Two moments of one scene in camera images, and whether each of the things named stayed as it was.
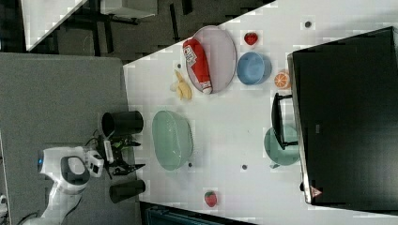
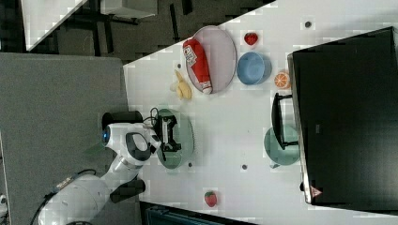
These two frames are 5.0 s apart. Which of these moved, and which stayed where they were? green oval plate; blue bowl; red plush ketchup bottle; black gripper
Moved: black gripper
Stayed: blue bowl; red plush ketchup bottle; green oval plate
